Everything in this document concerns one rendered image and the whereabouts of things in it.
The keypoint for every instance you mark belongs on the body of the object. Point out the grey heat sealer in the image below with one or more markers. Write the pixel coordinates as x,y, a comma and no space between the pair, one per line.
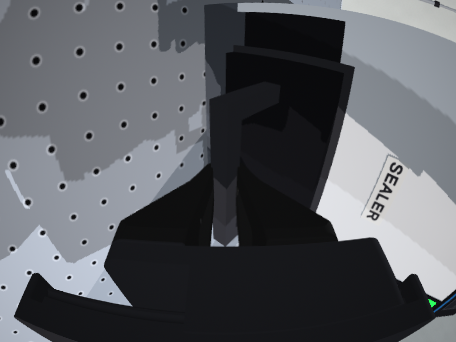
361,127

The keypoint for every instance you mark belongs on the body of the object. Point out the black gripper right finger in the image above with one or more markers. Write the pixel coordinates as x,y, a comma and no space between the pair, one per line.
273,217

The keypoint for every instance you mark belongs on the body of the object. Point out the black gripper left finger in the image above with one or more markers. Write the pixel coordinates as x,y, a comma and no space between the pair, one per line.
177,216

